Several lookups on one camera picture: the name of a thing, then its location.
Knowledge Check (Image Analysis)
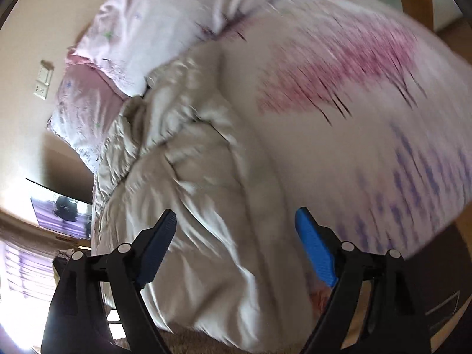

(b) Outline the bright window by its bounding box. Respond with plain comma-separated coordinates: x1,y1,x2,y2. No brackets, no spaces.
0,236,56,303

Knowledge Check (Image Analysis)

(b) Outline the pink pillow with lavender print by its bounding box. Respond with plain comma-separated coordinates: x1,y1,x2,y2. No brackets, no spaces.
47,59,130,174

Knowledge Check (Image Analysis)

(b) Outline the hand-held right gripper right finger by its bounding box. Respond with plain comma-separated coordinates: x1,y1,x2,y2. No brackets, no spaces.
294,206,432,354

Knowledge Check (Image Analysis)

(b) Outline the white pillow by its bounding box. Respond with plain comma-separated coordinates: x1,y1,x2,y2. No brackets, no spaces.
90,39,321,343

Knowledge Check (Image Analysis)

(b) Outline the pink tree print bed sheet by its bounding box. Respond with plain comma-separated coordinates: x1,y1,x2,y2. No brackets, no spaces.
206,0,472,266

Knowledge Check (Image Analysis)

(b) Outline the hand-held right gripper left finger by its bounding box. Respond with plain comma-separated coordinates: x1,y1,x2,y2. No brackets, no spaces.
40,208,178,354

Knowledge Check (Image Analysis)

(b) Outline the pale pink floral pillow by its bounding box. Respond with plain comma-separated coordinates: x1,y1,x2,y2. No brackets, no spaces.
66,0,284,98

